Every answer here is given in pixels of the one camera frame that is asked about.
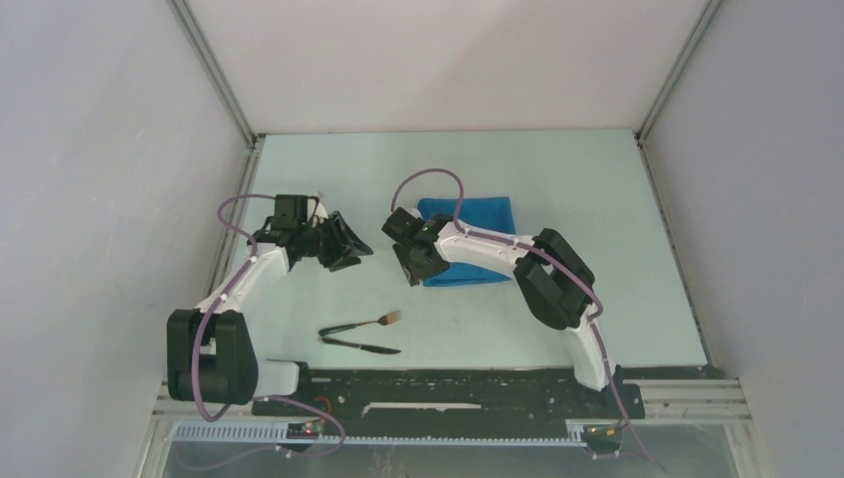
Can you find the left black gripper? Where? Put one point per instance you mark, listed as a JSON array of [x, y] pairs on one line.
[[340, 233]]

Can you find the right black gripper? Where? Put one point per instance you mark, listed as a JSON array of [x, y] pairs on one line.
[[413, 272]]

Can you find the blue cloth napkin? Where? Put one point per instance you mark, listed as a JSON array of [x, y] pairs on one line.
[[493, 213]]

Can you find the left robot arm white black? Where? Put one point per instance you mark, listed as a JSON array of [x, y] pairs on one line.
[[211, 353]]

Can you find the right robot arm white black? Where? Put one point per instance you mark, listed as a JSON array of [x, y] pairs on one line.
[[555, 282]]

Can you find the small circuit board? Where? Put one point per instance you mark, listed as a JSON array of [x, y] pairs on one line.
[[304, 431]]

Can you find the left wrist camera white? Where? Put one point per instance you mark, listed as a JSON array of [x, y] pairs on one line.
[[317, 209]]

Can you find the fork with black handle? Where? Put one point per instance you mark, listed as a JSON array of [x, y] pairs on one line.
[[384, 320]]

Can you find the knife with black handle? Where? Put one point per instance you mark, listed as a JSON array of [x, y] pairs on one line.
[[373, 349]]

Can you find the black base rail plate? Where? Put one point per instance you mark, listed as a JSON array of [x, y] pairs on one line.
[[541, 403]]

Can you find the aluminium frame rail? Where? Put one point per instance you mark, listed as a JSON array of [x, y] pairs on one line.
[[667, 401]]

